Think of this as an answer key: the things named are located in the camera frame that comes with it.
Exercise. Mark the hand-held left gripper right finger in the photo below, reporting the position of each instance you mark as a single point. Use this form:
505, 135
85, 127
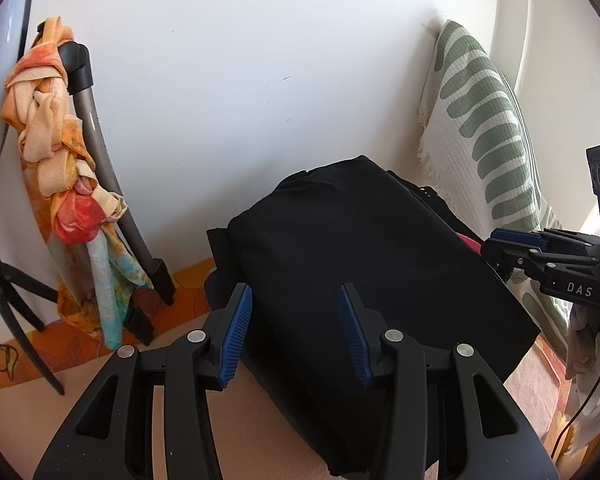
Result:
355, 330

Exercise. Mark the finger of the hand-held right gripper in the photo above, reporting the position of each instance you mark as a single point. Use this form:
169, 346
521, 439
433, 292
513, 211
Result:
520, 237
510, 257

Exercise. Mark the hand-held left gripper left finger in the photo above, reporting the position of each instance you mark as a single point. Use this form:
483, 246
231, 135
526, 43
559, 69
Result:
237, 320

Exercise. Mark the black pants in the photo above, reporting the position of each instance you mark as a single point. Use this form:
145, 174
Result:
360, 240

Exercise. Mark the person's right hand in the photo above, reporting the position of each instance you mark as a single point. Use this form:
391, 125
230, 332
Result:
580, 350

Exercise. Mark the white pillow with green pattern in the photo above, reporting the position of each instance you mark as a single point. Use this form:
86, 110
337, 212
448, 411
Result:
470, 160

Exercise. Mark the peach blanket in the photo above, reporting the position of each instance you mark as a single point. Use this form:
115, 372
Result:
260, 410

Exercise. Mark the orange tie-dye scarf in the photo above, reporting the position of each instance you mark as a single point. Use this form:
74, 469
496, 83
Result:
70, 210

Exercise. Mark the black tripod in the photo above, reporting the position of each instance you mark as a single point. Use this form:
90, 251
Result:
10, 285

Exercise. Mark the grey metal tube frame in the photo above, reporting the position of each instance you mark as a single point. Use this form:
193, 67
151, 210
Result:
92, 125

